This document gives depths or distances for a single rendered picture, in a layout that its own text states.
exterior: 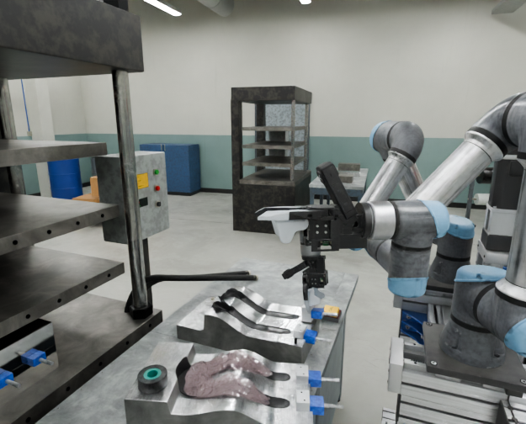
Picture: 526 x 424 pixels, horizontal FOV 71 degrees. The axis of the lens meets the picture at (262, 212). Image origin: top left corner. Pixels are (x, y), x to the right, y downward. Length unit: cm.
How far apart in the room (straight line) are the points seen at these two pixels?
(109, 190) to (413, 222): 137
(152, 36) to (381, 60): 487
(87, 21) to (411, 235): 116
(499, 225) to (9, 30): 144
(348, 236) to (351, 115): 695
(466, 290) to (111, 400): 105
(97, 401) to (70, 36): 111
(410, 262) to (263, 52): 746
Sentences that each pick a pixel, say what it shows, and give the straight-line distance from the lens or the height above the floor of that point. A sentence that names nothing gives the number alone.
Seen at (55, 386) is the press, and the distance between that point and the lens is 148.
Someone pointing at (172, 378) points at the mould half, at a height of 91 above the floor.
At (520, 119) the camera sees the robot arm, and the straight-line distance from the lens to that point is 89.
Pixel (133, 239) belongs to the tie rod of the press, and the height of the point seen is 115.
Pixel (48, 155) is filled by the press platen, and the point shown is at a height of 151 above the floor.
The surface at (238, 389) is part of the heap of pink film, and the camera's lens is 111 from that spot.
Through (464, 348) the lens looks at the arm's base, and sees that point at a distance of 109.
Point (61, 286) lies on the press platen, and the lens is 154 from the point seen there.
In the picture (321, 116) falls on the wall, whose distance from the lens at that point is 768.
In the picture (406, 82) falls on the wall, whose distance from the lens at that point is 764.
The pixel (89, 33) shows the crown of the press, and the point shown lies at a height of 189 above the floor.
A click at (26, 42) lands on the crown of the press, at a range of 126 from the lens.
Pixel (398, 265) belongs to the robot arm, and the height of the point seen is 135.
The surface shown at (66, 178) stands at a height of 50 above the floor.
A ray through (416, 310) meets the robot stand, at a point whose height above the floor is 91.
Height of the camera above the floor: 163
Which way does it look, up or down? 14 degrees down
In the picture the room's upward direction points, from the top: straight up
